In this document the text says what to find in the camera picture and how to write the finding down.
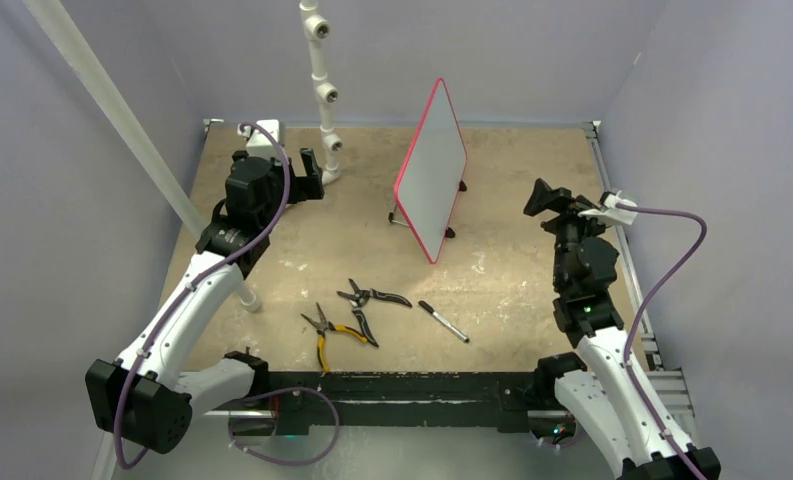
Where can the white diagonal pole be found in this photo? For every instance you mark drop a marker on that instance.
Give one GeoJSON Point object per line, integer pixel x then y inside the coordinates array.
{"type": "Point", "coordinates": [65, 35]}

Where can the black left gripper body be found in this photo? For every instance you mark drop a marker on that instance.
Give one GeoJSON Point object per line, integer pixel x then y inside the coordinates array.
{"type": "Point", "coordinates": [273, 209]}

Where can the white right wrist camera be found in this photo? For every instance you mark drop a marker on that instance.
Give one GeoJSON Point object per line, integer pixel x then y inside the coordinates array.
{"type": "Point", "coordinates": [614, 210]}

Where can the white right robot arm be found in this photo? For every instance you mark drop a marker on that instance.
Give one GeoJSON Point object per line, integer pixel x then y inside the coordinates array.
{"type": "Point", "coordinates": [601, 382]}

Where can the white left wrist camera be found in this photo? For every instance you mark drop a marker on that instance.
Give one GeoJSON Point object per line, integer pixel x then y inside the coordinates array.
{"type": "Point", "coordinates": [257, 143]}

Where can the white pvc pipe stand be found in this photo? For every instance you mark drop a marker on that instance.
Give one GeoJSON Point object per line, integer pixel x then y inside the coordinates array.
{"type": "Point", "coordinates": [317, 29]}

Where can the pink framed whiteboard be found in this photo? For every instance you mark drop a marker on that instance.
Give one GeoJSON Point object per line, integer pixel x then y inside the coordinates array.
{"type": "Point", "coordinates": [431, 176]}

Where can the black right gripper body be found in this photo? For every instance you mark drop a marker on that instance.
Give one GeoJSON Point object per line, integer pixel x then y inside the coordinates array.
{"type": "Point", "coordinates": [570, 229]}

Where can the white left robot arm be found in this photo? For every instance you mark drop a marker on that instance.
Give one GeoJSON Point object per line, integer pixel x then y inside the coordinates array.
{"type": "Point", "coordinates": [144, 395]}

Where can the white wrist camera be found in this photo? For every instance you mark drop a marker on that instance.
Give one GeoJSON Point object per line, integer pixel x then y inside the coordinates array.
{"type": "Point", "coordinates": [614, 210]}
{"type": "Point", "coordinates": [257, 143]}

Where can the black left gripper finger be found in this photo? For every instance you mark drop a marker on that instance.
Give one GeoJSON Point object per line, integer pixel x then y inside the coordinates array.
{"type": "Point", "coordinates": [311, 185]}
{"type": "Point", "coordinates": [299, 185]}

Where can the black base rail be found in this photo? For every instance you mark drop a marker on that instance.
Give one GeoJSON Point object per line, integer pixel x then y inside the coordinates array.
{"type": "Point", "coordinates": [504, 401]}

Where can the black whiteboard marker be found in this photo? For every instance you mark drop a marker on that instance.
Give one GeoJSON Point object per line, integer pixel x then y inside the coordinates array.
{"type": "Point", "coordinates": [462, 336]}

